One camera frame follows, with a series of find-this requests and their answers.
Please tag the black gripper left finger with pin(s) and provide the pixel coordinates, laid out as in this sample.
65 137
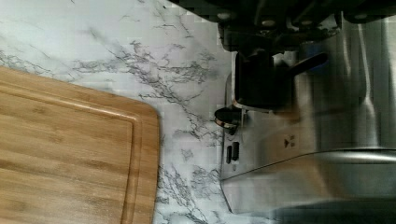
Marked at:
247 40

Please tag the stainless steel toaster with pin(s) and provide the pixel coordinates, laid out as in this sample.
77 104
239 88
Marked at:
329 156

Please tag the bamboo cutting board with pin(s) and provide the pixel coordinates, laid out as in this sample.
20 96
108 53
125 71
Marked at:
73 155

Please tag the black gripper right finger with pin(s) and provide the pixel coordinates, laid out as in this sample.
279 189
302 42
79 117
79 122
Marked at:
305 32

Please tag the black toaster dial knob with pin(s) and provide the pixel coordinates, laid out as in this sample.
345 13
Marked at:
228 117

